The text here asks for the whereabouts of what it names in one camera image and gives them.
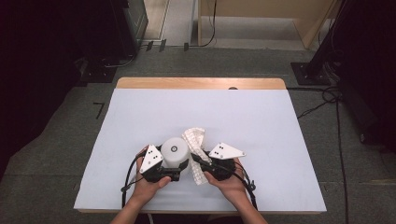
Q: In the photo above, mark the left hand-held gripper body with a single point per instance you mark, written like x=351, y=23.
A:
x=151, y=158

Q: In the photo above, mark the dark curtain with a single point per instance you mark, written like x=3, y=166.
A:
x=37, y=77

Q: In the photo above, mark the white paper table cover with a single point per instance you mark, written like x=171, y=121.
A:
x=249, y=124

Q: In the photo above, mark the white textured cloth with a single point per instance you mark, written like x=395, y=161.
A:
x=194, y=138

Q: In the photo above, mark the black flat stand base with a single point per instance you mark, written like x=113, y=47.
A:
x=99, y=73

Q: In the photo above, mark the light wooden desk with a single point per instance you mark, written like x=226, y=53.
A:
x=311, y=28

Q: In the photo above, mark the person's right hand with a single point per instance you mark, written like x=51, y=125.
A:
x=232, y=186

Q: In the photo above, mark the white cylindrical container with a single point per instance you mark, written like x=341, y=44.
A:
x=174, y=154

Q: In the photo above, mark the black slanted stand with base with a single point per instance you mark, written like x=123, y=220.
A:
x=314, y=71

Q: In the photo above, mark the black cabinet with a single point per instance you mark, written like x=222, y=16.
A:
x=130, y=28

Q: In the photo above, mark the wooden table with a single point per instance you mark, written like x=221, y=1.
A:
x=199, y=83

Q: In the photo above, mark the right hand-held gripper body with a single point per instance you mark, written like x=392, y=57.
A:
x=224, y=151

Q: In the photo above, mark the person's left hand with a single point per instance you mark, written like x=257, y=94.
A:
x=146, y=189

